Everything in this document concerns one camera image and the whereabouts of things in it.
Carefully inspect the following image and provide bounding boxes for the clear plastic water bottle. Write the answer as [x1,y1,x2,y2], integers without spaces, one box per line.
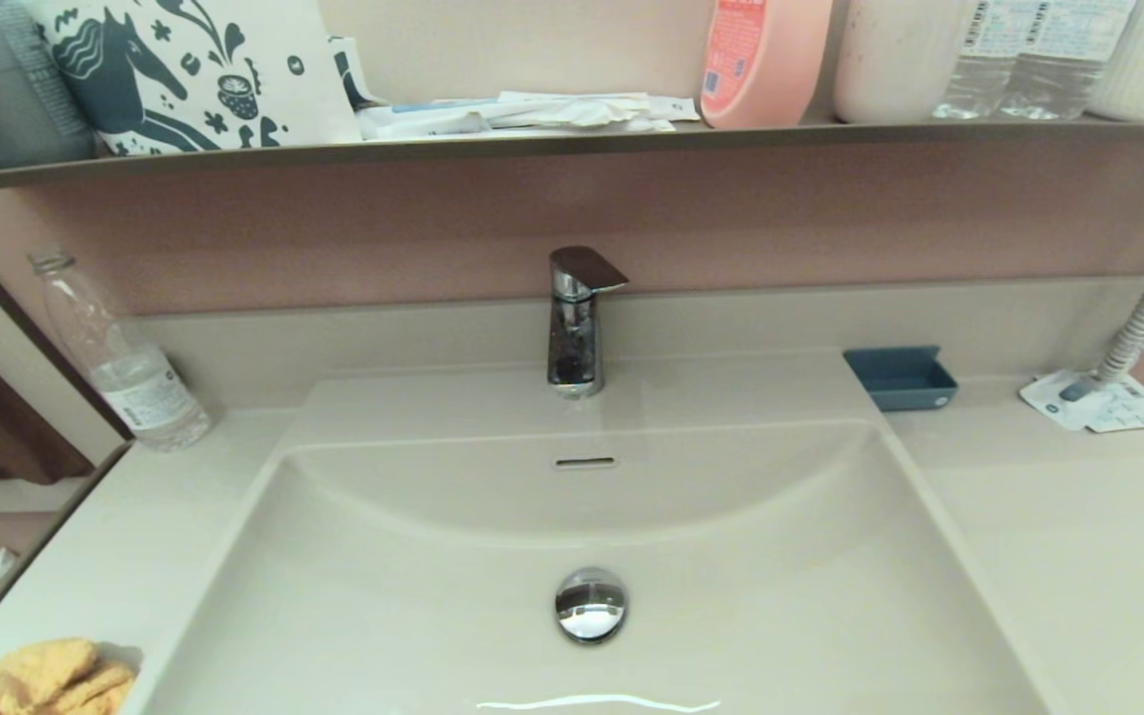
[28,251,213,454]

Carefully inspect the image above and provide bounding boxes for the pink lotion bottle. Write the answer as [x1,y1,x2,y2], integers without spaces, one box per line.
[699,0,833,130]

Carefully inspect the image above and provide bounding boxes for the small patterned white pouch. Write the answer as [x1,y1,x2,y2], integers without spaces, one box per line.
[329,38,390,112]

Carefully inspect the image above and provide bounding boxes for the white printed paper packet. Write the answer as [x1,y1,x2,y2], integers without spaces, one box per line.
[1019,369,1144,434]

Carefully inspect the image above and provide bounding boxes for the blue soap dish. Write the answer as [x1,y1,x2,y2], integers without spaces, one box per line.
[842,346,958,412]

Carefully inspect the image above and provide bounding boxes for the white round container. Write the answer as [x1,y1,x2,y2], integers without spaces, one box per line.
[832,0,980,125]

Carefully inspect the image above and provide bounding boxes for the white horse print bag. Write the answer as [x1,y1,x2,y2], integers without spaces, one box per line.
[24,0,364,158]

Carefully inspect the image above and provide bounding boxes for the white tube packet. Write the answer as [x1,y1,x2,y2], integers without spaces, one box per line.
[358,99,503,140]

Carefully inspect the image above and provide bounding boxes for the orange cleaning cloth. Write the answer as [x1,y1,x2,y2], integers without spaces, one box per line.
[0,638,141,715]

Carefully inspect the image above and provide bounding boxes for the crumpled white wrapper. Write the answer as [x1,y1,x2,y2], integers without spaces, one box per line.
[493,91,677,135]

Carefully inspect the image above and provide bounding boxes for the brown wall shelf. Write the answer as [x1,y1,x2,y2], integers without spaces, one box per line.
[0,117,1144,196]

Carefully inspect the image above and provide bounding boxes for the chrome drain stopper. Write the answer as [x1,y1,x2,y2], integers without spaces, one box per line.
[554,567,629,645]

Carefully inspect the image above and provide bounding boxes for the white ceramic sink basin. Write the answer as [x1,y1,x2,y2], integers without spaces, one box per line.
[125,354,1055,715]

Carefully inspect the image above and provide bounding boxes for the chrome sink faucet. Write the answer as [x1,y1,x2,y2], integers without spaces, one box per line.
[546,246,631,400]

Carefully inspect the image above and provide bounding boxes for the clear labelled water bottle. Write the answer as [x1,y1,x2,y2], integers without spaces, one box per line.
[999,0,1137,122]
[932,0,1030,121]

